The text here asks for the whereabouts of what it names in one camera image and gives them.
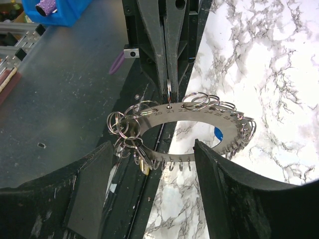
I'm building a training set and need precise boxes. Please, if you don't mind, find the blue plastic bin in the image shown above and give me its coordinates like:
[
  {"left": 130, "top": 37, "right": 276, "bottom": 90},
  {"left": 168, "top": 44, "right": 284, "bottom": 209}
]
[{"left": 22, "top": 0, "right": 92, "bottom": 27}]

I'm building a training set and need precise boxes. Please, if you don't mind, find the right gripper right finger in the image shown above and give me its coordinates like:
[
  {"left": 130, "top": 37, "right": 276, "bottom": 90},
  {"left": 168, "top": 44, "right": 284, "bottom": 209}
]
[{"left": 194, "top": 141, "right": 319, "bottom": 239}]

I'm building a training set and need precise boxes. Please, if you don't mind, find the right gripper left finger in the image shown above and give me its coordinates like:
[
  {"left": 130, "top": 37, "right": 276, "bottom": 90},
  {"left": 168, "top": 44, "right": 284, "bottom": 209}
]
[{"left": 0, "top": 141, "right": 113, "bottom": 239}]

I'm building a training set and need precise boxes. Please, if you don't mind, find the key with blue tag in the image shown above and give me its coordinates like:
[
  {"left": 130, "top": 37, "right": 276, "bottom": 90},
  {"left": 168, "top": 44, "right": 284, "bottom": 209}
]
[{"left": 214, "top": 127, "right": 223, "bottom": 141}]

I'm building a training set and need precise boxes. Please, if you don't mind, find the round metal keyring disc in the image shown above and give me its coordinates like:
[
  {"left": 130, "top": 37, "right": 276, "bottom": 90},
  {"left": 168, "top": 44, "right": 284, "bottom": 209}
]
[{"left": 106, "top": 79, "right": 257, "bottom": 176}]

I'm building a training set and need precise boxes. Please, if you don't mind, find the black front mounting rail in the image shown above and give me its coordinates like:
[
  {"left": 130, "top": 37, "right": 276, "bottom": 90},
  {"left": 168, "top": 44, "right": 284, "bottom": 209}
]
[{"left": 101, "top": 60, "right": 199, "bottom": 239}]

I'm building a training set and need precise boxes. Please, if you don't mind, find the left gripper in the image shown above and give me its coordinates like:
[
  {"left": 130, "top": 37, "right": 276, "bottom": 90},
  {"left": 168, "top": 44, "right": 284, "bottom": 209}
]
[{"left": 121, "top": 0, "right": 214, "bottom": 97}]

